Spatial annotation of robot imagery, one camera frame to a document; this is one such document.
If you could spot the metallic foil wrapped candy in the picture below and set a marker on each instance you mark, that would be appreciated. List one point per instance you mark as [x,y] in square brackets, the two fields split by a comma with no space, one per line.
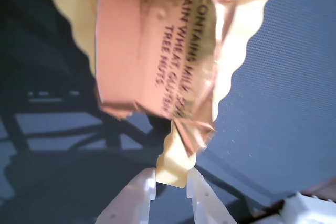
[131,51]

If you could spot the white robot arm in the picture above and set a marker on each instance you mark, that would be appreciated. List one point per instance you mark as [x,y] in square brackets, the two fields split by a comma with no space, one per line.
[309,208]

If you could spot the crinkle-cut plastic fry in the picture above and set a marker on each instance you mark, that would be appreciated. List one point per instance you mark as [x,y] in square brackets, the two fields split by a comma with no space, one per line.
[236,51]
[78,11]
[173,169]

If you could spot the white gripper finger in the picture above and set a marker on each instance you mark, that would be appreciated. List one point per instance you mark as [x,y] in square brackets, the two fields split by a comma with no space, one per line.
[207,205]
[131,200]

